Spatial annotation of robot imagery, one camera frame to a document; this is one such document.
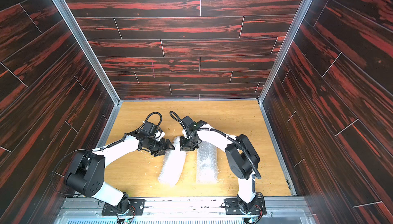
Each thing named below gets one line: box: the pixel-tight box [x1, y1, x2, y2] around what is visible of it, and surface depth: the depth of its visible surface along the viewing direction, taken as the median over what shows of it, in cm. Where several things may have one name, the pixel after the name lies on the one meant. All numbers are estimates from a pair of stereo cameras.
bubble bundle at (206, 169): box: [195, 140, 218, 185], surface depth 81 cm
